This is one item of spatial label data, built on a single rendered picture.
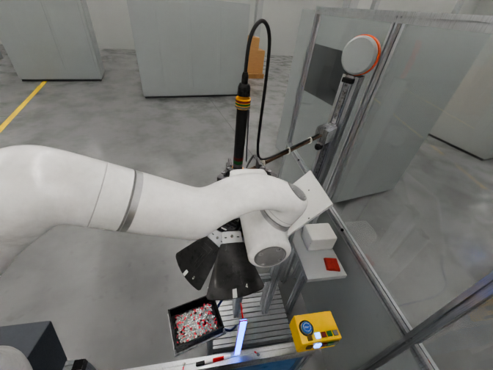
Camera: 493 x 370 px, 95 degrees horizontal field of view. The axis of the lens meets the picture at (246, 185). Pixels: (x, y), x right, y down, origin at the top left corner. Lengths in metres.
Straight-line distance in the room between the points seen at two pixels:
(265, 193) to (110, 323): 2.04
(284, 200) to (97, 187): 0.27
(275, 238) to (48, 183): 0.32
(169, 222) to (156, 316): 1.89
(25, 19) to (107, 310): 6.92
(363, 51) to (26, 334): 1.53
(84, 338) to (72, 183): 2.05
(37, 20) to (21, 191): 7.69
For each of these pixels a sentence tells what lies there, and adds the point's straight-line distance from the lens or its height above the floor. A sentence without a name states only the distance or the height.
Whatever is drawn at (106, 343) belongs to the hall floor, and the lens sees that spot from 2.25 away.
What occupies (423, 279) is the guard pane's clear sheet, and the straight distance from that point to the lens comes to 1.19.
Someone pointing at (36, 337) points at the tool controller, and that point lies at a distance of 0.95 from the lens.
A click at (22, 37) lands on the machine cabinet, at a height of 0.95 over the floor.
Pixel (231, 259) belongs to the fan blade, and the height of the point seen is 1.18.
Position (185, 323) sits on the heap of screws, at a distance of 1.26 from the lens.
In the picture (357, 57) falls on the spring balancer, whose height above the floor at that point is 1.87.
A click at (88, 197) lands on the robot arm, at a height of 1.81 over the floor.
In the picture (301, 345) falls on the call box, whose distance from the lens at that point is 1.04.
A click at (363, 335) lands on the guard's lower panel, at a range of 1.60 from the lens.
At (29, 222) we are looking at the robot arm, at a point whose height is 1.80.
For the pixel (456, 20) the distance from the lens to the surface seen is 1.15.
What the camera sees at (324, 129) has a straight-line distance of 1.23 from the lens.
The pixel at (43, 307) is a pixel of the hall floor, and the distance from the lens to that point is 2.59.
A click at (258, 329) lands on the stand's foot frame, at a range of 2.06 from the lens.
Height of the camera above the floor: 2.01
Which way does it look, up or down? 38 degrees down
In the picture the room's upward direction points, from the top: 7 degrees clockwise
